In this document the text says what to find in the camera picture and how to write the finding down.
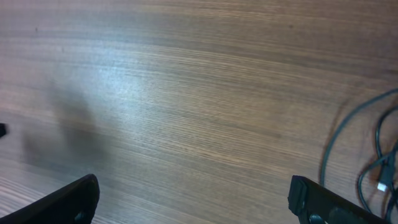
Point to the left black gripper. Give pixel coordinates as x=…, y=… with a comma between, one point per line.
x=3, y=130

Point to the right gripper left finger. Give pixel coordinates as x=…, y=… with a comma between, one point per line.
x=74, y=203

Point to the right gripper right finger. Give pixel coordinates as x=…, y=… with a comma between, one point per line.
x=312, y=203

